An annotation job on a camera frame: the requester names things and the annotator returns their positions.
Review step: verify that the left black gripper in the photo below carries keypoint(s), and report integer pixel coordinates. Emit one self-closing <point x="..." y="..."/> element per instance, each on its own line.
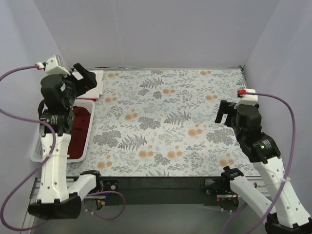
<point x="81" y="78"/>

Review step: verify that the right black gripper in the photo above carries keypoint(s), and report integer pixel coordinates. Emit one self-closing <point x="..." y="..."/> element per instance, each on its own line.
<point x="229" y="113"/>

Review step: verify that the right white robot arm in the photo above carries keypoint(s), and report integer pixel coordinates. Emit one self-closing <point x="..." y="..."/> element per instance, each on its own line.
<point x="283" y="213"/>

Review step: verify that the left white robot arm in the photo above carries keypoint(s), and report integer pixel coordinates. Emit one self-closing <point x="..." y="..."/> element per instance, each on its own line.
<point x="55" y="199"/>

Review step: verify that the folded pink t shirt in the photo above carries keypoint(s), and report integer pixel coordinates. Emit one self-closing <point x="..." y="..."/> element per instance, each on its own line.
<point x="92" y="99"/>

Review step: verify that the dark red t shirt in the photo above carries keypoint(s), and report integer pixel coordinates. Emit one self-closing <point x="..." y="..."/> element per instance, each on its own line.
<point x="79" y="132"/>

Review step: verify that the floral table cloth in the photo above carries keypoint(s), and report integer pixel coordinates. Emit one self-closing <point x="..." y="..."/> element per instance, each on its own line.
<point x="162" y="123"/>

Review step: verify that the white plastic basket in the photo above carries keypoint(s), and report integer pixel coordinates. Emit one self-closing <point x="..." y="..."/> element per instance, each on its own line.
<point x="90" y="106"/>

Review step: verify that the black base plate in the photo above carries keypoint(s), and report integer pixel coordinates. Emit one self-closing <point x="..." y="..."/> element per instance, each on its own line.
<point x="207" y="191"/>

